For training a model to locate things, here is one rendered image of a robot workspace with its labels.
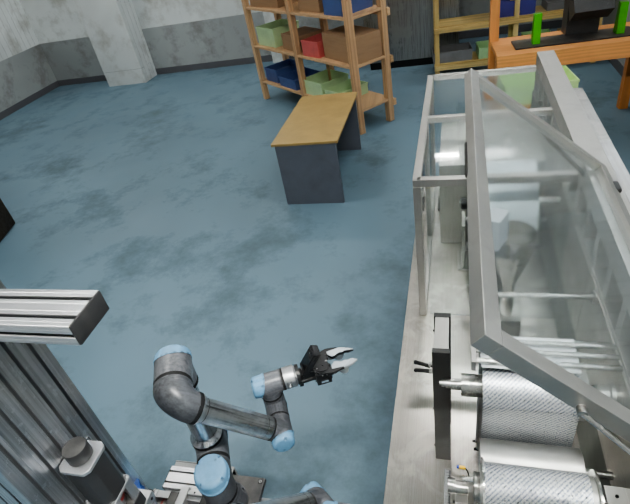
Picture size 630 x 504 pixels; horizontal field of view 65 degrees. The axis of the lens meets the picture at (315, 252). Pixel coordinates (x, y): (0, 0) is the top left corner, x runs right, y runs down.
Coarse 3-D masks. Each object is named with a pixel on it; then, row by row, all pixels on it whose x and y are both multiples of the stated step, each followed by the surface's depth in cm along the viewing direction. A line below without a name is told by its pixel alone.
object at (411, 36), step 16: (400, 0) 740; (416, 0) 736; (432, 0) 731; (448, 0) 727; (368, 16) 762; (400, 16) 753; (416, 16) 749; (432, 16) 744; (448, 16) 740; (400, 32) 767; (416, 32) 763; (432, 32) 758; (400, 48) 782; (416, 48) 777; (400, 64) 800; (416, 64) 795
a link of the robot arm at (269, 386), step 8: (280, 368) 167; (256, 376) 166; (264, 376) 165; (272, 376) 164; (280, 376) 164; (256, 384) 163; (264, 384) 163; (272, 384) 163; (280, 384) 163; (256, 392) 163; (264, 392) 163; (272, 392) 164; (280, 392) 167; (272, 400) 166
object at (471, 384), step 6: (462, 378) 137; (468, 378) 137; (474, 378) 137; (480, 378) 136; (462, 384) 137; (468, 384) 136; (474, 384) 136; (480, 384) 135; (462, 390) 137; (468, 390) 136; (474, 390) 136; (480, 390) 135; (468, 396) 138; (474, 396) 137; (480, 396) 136
